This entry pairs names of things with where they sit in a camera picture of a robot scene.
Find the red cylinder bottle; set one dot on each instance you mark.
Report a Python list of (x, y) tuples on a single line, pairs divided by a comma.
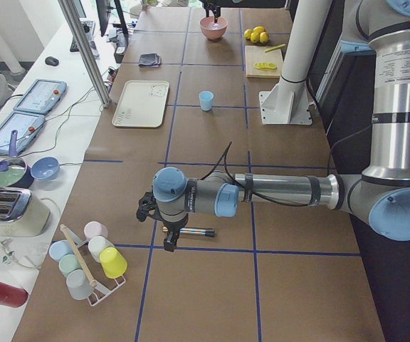
[(12, 296)]

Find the green plastic cup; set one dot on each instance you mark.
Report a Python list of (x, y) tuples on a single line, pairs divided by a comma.
[(68, 264)]

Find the bamboo cutting board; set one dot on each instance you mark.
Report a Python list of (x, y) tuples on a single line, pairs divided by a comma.
[(254, 54)]

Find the yellow plastic knife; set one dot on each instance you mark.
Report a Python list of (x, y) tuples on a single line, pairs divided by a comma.
[(274, 48)]

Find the pink bowl with ice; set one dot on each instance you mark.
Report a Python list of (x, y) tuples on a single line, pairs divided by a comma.
[(212, 29)]

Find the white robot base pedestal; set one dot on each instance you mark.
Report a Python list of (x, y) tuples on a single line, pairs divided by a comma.
[(287, 102)]

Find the black computer mouse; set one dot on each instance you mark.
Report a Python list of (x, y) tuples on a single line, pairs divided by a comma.
[(51, 61)]

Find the steel muddler black tip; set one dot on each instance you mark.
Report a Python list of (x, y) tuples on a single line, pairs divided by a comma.
[(201, 232)]

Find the cream toaster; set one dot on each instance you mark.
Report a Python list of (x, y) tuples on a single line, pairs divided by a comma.
[(22, 214)]

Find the pink plastic cup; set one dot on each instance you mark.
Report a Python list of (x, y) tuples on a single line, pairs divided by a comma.
[(93, 229)]

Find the white plastic cup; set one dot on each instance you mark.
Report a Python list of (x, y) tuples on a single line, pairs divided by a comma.
[(96, 245)]

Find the light blue plastic cup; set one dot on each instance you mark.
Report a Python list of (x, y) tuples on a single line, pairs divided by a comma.
[(206, 99)]

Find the lemon slices row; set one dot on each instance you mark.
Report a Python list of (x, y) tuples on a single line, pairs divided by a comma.
[(265, 66)]

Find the grey plastic cup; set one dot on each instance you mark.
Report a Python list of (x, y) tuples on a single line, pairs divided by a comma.
[(78, 285)]

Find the blue saucepan with handle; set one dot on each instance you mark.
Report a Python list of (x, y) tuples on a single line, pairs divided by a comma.
[(14, 171)]

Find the blue bowl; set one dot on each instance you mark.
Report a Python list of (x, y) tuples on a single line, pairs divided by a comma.
[(46, 168)]

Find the grey folded cloth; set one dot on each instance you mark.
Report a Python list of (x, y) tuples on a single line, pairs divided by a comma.
[(149, 60)]

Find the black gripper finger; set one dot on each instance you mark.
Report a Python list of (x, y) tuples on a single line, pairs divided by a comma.
[(170, 241)]

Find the white wire cup rack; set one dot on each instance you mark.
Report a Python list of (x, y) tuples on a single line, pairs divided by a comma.
[(101, 291)]

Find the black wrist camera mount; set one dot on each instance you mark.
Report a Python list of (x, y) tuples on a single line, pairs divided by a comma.
[(147, 207)]

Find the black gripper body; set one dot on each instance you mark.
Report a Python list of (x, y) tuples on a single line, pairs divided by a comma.
[(213, 6), (172, 224)]

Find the aluminium frame post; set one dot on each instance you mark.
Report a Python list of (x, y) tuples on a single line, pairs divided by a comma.
[(71, 16)]

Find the cream bear serving tray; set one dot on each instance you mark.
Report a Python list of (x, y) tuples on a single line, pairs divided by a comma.
[(141, 104)]

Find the yellow lemon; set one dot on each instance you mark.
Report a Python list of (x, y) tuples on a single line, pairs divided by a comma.
[(264, 37), (255, 37), (259, 29), (247, 34)]

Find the yellow plastic cup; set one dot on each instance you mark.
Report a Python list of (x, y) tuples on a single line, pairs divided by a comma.
[(113, 263)]

